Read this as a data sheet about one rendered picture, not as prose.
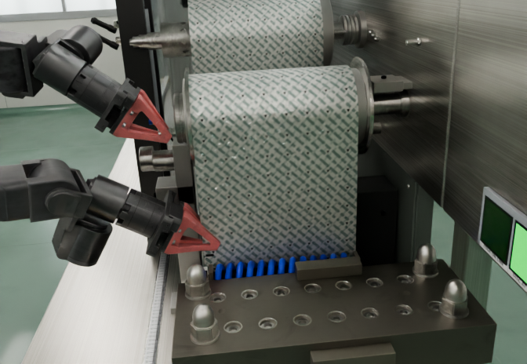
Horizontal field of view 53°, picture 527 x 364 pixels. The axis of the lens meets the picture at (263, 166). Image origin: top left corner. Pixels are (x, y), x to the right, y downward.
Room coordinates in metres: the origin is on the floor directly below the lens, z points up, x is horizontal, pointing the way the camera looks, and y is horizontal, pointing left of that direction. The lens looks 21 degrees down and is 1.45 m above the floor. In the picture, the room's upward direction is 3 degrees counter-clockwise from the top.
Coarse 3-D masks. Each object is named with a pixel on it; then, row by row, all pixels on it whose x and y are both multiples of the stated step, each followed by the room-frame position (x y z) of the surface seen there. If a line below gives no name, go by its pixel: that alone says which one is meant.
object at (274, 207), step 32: (224, 160) 0.71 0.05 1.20; (256, 160) 0.71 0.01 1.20; (288, 160) 0.72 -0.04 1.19; (320, 160) 0.72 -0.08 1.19; (352, 160) 0.73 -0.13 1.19; (224, 192) 0.71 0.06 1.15; (256, 192) 0.71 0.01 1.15; (288, 192) 0.72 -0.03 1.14; (320, 192) 0.72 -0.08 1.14; (352, 192) 0.73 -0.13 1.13; (224, 224) 0.71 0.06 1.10; (256, 224) 0.71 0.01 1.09; (288, 224) 0.72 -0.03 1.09; (320, 224) 0.72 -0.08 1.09; (352, 224) 0.73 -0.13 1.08; (224, 256) 0.71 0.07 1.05; (256, 256) 0.71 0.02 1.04; (288, 256) 0.72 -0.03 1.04; (352, 256) 0.73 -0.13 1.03
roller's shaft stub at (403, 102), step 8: (376, 96) 0.79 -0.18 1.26; (384, 96) 0.79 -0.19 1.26; (392, 96) 0.79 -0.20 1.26; (400, 96) 0.78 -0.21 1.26; (408, 96) 0.78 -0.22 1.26; (376, 104) 0.78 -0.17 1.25; (384, 104) 0.78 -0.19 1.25; (392, 104) 0.78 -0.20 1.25; (400, 104) 0.78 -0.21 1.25; (408, 104) 0.77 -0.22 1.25; (376, 112) 0.78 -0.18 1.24; (384, 112) 0.78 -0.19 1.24; (392, 112) 0.78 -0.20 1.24; (400, 112) 0.78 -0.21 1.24; (408, 112) 0.78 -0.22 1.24
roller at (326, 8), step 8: (320, 0) 1.00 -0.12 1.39; (328, 0) 1.00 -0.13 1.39; (328, 8) 0.99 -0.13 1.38; (328, 16) 0.98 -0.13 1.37; (328, 24) 0.97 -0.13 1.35; (328, 32) 0.97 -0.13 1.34; (328, 40) 0.97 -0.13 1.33; (328, 48) 0.97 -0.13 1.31; (328, 56) 0.98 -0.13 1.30; (328, 64) 1.00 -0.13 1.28
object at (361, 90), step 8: (352, 72) 0.77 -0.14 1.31; (360, 80) 0.76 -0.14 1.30; (184, 88) 0.74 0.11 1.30; (360, 88) 0.75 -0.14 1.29; (184, 96) 0.73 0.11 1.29; (360, 96) 0.74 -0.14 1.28; (184, 104) 0.72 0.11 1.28; (360, 104) 0.73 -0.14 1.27; (184, 112) 0.71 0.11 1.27; (360, 112) 0.73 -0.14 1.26; (184, 120) 0.71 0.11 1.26; (360, 120) 0.73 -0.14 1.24; (360, 128) 0.74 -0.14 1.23; (360, 136) 0.74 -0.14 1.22
